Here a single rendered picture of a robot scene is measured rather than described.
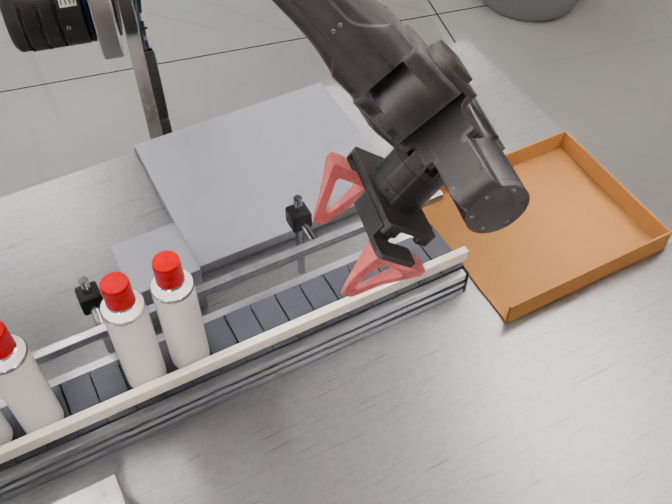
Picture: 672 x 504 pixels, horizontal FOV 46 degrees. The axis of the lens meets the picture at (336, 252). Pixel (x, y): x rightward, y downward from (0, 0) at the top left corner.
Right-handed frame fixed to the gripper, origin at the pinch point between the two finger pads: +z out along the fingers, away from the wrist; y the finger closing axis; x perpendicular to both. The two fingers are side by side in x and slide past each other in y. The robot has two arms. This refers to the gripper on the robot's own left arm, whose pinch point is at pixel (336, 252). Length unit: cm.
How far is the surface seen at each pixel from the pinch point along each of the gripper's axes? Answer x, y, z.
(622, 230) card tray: 63, -16, -7
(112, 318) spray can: -10.2, -8.2, 25.3
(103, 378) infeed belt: -3.2, -11.0, 40.8
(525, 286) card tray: 47.4, -10.8, 5.4
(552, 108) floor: 167, -126, 18
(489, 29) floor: 166, -174, 20
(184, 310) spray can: -2.3, -8.7, 22.4
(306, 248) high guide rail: 14.8, -17.8, 15.7
